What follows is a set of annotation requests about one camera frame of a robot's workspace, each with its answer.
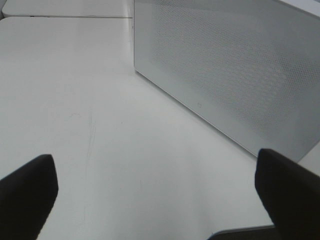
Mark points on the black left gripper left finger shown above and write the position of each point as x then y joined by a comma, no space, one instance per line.
27,196

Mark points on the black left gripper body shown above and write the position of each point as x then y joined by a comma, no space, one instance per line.
265,232

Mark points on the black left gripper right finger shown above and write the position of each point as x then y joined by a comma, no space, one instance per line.
290,194

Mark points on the white microwave door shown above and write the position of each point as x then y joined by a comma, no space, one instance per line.
250,68

